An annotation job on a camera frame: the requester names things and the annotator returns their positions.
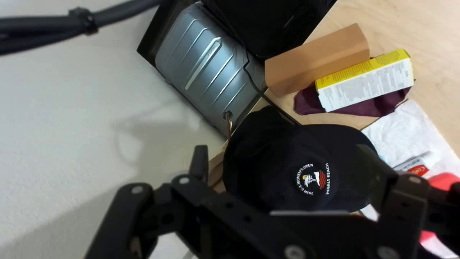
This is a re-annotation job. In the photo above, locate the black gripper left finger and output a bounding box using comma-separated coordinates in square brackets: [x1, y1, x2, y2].
[84, 145, 268, 259]

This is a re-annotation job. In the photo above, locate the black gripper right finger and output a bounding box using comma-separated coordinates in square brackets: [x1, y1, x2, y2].
[368, 174, 460, 259]

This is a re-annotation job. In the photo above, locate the black embroidered baseball cap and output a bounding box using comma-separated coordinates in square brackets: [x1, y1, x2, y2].
[222, 108, 396, 213]

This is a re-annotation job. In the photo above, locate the white plastic bag with items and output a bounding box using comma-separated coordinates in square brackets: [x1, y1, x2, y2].
[359, 99, 460, 259]

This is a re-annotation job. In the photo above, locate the maroon cloth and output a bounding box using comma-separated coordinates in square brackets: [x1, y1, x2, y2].
[293, 86, 409, 117]

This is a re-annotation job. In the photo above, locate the silver hard-shell suitcase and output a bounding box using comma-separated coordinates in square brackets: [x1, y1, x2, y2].
[155, 3, 265, 135]

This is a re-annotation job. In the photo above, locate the brown cardboard box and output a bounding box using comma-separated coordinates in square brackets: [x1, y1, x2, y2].
[264, 23, 369, 96]

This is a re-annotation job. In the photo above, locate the black backpack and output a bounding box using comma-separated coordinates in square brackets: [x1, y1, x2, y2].
[202, 0, 336, 59]

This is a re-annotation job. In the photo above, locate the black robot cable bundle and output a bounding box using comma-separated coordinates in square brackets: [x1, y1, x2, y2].
[0, 0, 162, 56]

